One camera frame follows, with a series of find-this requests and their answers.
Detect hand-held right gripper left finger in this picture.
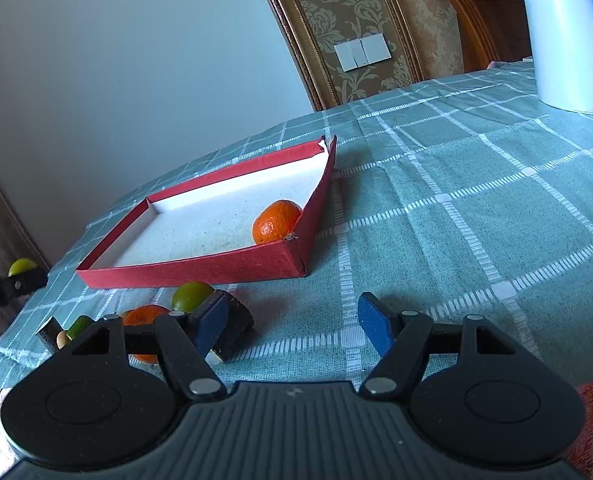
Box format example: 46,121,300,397
71,291,230,402

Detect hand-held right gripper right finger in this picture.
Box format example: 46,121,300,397
357,292,510,402

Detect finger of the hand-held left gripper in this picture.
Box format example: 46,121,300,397
0,271,49,317

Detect green tomato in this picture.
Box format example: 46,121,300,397
171,281,216,314
8,258,38,277

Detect large eggplant piece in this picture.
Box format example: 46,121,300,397
204,290,255,364

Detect orange tangerine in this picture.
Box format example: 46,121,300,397
122,304,171,365
252,199,304,245

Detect green cucumber piece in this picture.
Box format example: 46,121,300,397
65,315,95,341

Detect red cardboard box tray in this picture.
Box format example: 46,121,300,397
75,135,338,291

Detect pale pink bedding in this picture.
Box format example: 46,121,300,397
485,56,533,70

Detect brown wooden headboard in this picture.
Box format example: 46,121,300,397
429,0,533,81

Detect white electric kettle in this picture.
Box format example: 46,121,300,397
505,0,593,115

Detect white wall light switch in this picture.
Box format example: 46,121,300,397
333,33,392,72

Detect gold framed damask wall panel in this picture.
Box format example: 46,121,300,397
249,0,527,112

